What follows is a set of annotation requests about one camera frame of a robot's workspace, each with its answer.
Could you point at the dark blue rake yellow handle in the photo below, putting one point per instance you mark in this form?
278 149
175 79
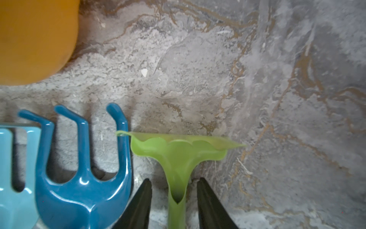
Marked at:
84 202

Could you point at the light green rake wooden handle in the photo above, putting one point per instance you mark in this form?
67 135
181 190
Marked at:
179 155

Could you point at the yellow plastic storage box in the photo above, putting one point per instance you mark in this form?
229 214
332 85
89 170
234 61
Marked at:
37 39

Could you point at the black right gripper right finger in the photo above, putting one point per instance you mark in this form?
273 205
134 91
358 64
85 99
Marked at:
211 213

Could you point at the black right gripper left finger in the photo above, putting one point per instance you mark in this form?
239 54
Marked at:
136 215

